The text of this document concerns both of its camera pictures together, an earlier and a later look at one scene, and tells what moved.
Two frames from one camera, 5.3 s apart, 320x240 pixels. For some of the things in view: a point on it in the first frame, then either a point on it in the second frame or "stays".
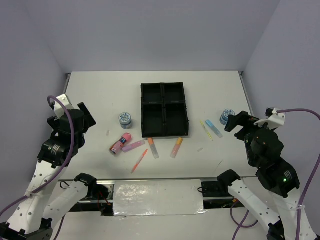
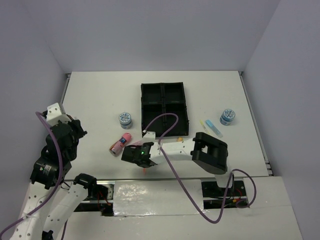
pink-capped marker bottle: (117, 146) stays
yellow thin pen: (206, 130) stays
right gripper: (242, 118) to (141, 145)
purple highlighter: (133, 145) stays
